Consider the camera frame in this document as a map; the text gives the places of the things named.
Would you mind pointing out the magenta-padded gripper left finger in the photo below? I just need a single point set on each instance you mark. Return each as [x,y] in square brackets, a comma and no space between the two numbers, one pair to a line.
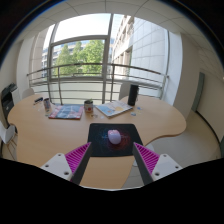
[58,165]

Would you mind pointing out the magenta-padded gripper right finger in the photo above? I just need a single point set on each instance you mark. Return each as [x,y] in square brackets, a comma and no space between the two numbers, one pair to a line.
[165,165]

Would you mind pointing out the lilac computer mouse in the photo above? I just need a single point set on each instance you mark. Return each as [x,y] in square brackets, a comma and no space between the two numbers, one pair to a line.
[114,137]

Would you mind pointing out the black galaxy-print mouse pad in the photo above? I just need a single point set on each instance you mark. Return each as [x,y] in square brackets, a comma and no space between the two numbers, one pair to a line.
[98,140]

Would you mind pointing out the dark red-edged magazine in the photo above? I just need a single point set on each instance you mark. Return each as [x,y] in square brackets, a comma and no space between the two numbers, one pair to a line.
[66,112]

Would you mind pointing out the small printed can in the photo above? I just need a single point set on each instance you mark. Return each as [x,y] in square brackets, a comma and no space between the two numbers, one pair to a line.
[47,104]

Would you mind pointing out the white red mug with plant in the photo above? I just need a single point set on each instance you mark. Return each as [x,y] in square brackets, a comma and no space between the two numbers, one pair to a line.
[88,106]

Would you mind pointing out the small dark stapler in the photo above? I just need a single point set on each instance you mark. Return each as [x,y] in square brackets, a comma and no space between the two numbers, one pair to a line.
[38,100]

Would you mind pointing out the open light illustrated booklet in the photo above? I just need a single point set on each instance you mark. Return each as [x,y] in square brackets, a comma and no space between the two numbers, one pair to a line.
[113,108]

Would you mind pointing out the black cylinder speaker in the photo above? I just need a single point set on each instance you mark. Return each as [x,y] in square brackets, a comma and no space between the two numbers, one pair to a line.
[132,95]

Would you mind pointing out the plain white chair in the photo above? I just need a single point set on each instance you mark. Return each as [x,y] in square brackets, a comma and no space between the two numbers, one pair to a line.
[28,92]

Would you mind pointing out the grey door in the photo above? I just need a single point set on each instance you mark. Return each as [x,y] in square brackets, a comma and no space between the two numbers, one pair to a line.
[198,91]

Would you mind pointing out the black and white printer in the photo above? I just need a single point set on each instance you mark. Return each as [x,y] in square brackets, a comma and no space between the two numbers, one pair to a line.
[8,98]

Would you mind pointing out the grey metal balcony railing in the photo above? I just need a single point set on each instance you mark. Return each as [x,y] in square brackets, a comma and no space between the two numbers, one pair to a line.
[80,65]

